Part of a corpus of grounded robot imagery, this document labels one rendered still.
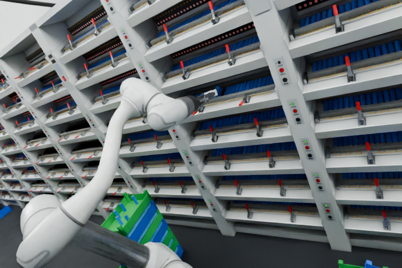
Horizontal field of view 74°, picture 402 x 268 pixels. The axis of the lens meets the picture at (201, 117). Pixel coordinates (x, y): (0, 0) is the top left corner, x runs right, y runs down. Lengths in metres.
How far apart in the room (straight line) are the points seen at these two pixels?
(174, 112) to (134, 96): 0.17
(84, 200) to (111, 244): 0.34
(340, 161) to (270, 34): 0.64
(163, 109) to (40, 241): 0.55
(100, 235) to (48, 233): 0.29
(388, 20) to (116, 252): 1.29
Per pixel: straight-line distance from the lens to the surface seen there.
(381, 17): 1.08
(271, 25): 1.09
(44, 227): 0.97
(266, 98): 1.22
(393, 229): 1.58
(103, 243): 1.22
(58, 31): 2.07
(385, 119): 1.22
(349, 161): 1.34
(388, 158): 1.33
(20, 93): 2.64
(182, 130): 1.53
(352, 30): 1.07
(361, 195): 1.46
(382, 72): 1.14
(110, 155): 0.99
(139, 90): 1.06
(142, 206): 1.74
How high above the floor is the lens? 1.35
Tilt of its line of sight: 19 degrees down
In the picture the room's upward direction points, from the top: 25 degrees counter-clockwise
